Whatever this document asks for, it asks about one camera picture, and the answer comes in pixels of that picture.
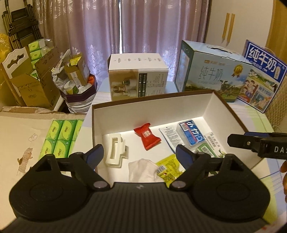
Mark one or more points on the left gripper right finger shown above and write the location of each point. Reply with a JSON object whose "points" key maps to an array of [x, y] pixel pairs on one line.
{"points": [[193, 163]]}

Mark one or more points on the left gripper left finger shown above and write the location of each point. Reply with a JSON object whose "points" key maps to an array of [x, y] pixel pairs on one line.
{"points": [[84, 165]]}

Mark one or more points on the blue clear plastic case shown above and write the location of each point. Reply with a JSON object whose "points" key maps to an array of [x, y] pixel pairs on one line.
{"points": [[190, 133]]}

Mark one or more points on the white hair claw clip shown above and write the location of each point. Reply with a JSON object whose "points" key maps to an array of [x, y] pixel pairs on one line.
{"points": [[117, 151]]}

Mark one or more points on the white sachet packet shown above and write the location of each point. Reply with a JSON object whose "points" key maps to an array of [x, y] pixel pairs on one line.
{"points": [[172, 137]]}

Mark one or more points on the red candy packet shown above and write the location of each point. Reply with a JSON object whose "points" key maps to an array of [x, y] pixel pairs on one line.
{"points": [[149, 140]]}

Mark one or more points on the white knitted cloth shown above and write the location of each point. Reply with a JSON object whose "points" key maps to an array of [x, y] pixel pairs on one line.
{"points": [[143, 171]]}

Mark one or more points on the tall white medicine box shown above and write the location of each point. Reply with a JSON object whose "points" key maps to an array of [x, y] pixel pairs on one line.
{"points": [[214, 144]]}

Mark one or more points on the person's hand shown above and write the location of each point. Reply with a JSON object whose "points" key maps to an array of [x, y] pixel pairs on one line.
{"points": [[283, 169]]}

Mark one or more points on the checkered bed sheet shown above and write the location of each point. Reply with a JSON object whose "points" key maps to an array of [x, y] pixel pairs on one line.
{"points": [[267, 170]]}

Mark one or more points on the small green carton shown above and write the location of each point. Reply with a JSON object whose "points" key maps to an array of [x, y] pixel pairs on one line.
{"points": [[206, 149]]}

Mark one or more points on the yellow snack packet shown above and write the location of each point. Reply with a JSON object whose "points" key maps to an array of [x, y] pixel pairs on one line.
{"points": [[169, 169]]}

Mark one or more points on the quilted tan headboard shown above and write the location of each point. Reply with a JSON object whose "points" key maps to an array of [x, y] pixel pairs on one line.
{"points": [[276, 111]]}

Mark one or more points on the green tissue pack bundle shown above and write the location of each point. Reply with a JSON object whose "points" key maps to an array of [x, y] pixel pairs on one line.
{"points": [[61, 137]]}

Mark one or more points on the brown white open box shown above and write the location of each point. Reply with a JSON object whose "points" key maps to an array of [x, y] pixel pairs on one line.
{"points": [[150, 128]]}

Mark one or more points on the dark blue milk carton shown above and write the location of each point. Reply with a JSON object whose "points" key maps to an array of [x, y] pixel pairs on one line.
{"points": [[264, 77]]}

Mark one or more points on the full trash bin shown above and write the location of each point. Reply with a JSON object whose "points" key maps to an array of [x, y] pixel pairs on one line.
{"points": [[77, 85]]}

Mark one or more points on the white product box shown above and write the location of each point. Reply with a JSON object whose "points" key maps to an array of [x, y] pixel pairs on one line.
{"points": [[134, 75]]}

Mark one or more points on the brown cardboard box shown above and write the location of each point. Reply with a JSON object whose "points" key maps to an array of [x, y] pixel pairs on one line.
{"points": [[26, 89]]}

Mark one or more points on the purple curtain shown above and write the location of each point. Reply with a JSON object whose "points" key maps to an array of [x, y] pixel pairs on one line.
{"points": [[98, 29]]}

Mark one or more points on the yellow plastic bag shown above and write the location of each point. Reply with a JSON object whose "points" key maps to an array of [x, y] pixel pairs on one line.
{"points": [[5, 47]]}

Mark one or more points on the black folding rack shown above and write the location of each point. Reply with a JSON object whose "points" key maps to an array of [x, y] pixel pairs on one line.
{"points": [[21, 25]]}

